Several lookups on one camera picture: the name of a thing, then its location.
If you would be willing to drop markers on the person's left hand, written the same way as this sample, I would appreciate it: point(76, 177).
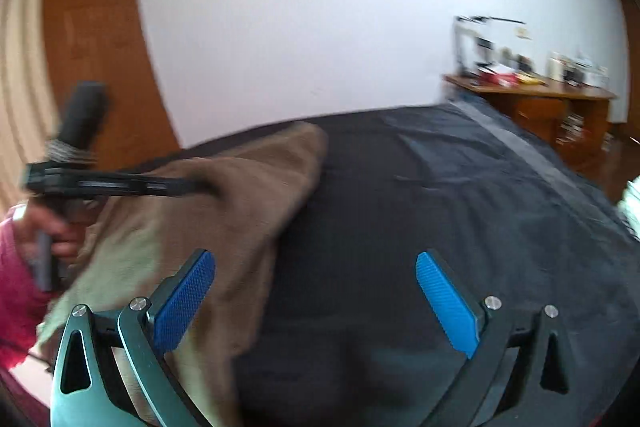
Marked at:
point(65, 237)

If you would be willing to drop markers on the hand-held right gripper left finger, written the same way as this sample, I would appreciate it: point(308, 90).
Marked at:
point(182, 302)

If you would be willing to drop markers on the brown fleece garment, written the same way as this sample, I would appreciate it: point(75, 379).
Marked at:
point(235, 207)

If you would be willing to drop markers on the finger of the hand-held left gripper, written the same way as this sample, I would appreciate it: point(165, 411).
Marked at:
point(145, 187)

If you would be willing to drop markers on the wooden door with knob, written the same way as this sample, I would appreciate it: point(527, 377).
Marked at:
point(100, 42)

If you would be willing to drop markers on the wooden desk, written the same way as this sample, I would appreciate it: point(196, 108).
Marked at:
point(540, 107)

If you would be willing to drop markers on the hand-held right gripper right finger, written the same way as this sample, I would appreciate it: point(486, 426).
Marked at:
point(447, 302)

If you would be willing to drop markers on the white jug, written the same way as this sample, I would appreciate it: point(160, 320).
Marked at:
point(554, 67)

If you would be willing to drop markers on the red box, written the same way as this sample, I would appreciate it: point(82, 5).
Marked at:
point(497, 81)

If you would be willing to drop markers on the beige curtain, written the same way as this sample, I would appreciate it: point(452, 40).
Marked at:
point(20, 82)

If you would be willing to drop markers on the black desk lamp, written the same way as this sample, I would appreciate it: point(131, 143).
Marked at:
point(462, 47)

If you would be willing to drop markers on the person's left forearm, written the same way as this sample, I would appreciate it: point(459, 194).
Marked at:
point(17, 297)

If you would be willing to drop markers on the wall socket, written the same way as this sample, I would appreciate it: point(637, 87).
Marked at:
point(523, 32)

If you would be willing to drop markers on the dark bed sheet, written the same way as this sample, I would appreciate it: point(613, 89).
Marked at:
point(425, 207)

